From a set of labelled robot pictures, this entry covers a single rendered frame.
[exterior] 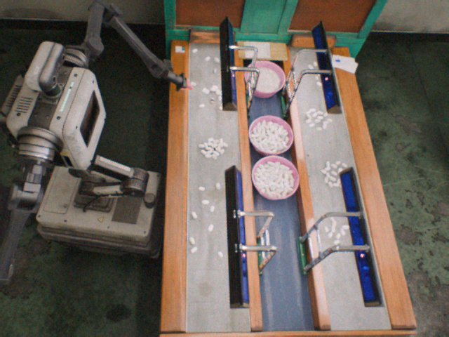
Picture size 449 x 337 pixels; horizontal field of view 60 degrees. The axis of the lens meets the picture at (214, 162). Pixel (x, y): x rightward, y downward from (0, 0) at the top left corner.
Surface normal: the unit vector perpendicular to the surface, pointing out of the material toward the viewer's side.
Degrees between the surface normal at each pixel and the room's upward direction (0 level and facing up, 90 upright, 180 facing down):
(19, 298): 0
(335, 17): 90
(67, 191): 0
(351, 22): 90
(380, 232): 0
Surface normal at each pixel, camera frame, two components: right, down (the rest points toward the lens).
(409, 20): 0.04, 0.86
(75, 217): 0.07, -0.47
